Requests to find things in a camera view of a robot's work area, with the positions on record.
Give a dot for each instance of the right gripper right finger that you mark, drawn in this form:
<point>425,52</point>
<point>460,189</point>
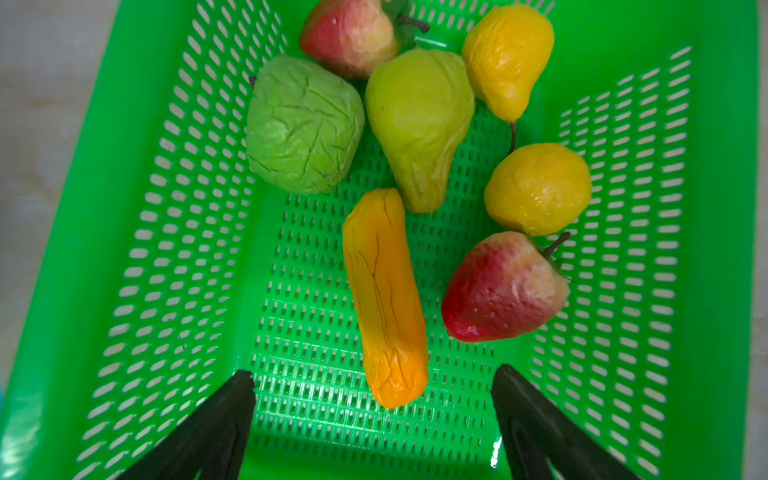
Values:
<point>538,438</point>

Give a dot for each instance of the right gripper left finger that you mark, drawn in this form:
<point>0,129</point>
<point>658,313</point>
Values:
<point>210,443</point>

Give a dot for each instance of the red strawberry toy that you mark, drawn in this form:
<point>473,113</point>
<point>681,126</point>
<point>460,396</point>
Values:
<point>504,288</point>

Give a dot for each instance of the orange banana toy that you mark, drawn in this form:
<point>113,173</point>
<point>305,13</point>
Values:
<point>386,298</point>

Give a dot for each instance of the green plastic basket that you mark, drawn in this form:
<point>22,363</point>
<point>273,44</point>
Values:
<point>171,265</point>

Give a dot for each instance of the yellow lemon toy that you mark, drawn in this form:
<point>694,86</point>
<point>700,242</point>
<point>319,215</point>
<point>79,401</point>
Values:
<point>539,189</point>

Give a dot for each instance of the green apple toy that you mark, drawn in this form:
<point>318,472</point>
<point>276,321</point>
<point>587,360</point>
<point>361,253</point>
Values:
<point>304,125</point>

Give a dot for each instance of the green pear toy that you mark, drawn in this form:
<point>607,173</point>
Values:
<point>419,107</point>

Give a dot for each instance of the yellow pear toy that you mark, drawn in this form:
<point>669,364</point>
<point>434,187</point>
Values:
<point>505,54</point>

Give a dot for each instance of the red apple toy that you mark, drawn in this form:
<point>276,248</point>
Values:
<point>352,37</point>

